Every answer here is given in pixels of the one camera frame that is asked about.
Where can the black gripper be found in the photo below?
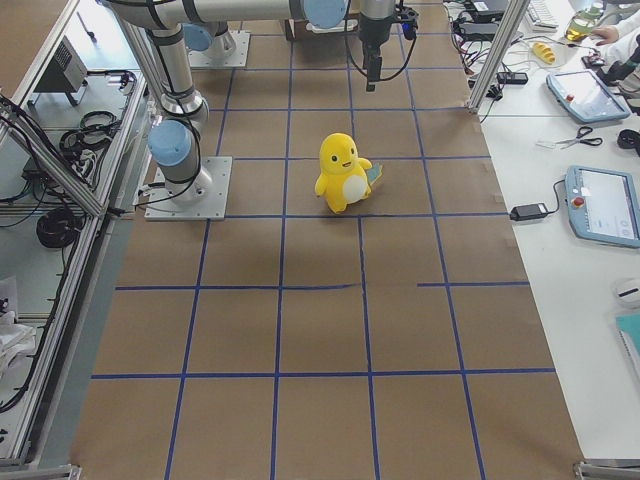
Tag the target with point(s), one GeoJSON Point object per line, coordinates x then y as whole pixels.
{"type": "Point", "coordinates": [372, 32]}

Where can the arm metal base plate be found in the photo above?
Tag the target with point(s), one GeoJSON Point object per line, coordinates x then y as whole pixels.
{"type": "Point", "coordinates": [205, 199]}
{"type": "Point", "coordinates": [238, 59]}

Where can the blue teach pendant near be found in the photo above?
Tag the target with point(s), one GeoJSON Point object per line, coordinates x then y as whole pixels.
{"type": "Point", "coordinates": [602, 206]}

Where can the yellow plush toy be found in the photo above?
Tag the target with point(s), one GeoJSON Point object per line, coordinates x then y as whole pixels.
{"type": "Point", "coordinates": [345, 177]}

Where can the black power adapter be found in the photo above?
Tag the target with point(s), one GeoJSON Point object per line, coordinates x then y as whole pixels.
{"type": "Point", "coordinates": [528, 212]}

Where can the blue teach pendant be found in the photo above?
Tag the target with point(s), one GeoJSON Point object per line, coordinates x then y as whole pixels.
{"type": "Point", "coordinates": [602, 206]}
{"type": "Point", "coordinates": [586, 98]}

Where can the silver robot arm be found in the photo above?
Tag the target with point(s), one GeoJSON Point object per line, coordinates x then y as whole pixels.
{"type": "Point", "coordinates": [213, 39]}
{"type": "Point", "coordinates": [163, 23]}

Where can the black scissors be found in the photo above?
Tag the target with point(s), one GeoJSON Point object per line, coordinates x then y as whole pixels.
{"type": "Point", "coordinates": [582, 136]}

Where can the aluminium frame post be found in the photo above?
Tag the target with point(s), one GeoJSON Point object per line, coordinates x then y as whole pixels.
{"type": "Point", "coordinates": [511, 20]}

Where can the yellow banana toy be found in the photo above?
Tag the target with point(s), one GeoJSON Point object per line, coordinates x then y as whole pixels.
{"type": "Point", "coordinates": [543, 52]}

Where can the blue teach pendant far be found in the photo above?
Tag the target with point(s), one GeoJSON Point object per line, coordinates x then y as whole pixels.
{"type": "Point", "coordinates": [586, 98]}

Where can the person hand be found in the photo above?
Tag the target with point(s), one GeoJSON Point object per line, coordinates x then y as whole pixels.
{"type": "Point", "coordinates": [605, 35]}

